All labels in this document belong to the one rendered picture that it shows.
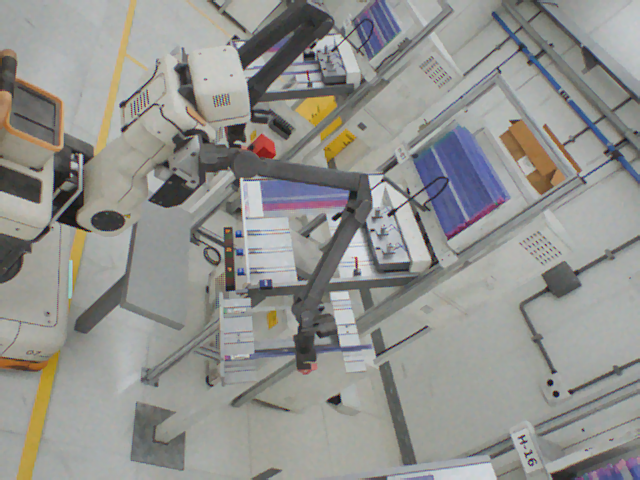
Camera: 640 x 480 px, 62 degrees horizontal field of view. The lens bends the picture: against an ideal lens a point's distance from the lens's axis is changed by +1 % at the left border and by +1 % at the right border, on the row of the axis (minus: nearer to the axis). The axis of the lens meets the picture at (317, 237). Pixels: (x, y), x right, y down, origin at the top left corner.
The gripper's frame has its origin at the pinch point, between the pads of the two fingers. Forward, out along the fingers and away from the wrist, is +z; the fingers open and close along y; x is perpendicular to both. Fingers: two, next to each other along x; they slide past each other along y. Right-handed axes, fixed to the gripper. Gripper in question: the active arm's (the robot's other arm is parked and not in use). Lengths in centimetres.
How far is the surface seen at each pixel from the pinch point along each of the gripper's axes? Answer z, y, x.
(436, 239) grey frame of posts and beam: -5, 47, -61
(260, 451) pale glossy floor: 106, 13, 16
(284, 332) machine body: 40, 38, 2
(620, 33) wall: 4, 239, -258
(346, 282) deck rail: 8.0, 38.4, -22.7
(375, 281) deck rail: 9, 38, -35
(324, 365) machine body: 72, 37, -18
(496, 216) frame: -26, 38, -76
